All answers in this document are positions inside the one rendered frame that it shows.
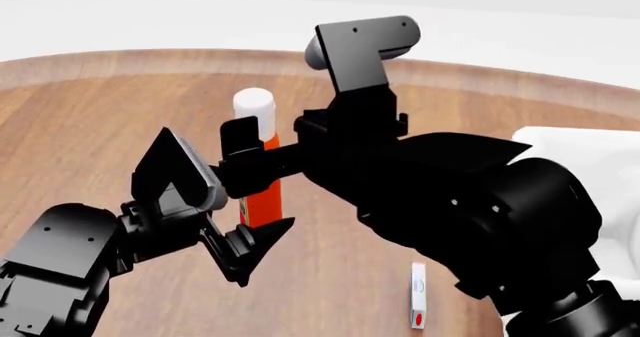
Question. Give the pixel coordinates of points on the black triangular left gripper finger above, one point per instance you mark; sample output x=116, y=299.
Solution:
x=255, y=247

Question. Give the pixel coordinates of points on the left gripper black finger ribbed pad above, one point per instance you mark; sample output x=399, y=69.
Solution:
x=165, y=164

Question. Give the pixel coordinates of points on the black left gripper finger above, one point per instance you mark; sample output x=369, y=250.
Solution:
x=242, y=164

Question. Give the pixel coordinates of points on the red ketchup bottle white cap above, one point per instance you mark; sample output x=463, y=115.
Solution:
x=265, y=205

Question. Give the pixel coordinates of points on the small white box red dot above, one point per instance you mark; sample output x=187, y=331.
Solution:
x=418, y=295

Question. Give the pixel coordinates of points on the black bracket grey wrist camera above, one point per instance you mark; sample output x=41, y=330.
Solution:
x=352, y=57

